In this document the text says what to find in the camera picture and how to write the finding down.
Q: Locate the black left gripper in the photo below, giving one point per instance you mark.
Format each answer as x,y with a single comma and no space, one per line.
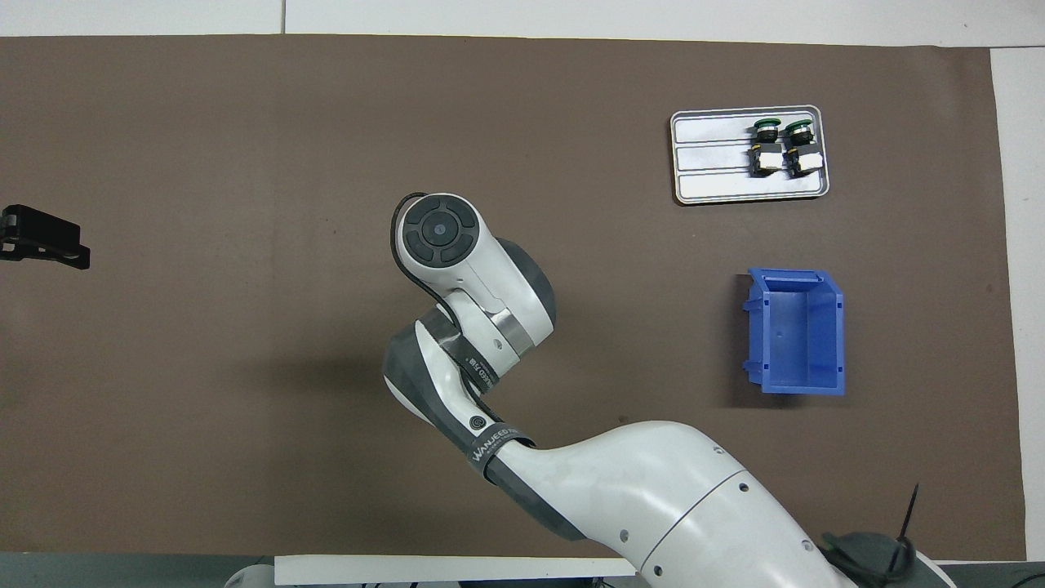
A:
10,233

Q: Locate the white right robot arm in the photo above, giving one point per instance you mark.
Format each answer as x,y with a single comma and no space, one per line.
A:
653,490

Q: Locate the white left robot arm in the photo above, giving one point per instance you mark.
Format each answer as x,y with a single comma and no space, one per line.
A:
249,576

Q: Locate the brown table mat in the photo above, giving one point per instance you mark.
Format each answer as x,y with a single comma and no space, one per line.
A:
245,367

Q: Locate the silver metal tray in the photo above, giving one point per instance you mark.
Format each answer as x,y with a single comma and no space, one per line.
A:
710,180

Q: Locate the blue plastic storage bin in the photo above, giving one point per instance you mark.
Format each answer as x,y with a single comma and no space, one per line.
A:
796,335

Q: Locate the green push button switch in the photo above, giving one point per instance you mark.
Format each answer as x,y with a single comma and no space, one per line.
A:
802,151
766,151

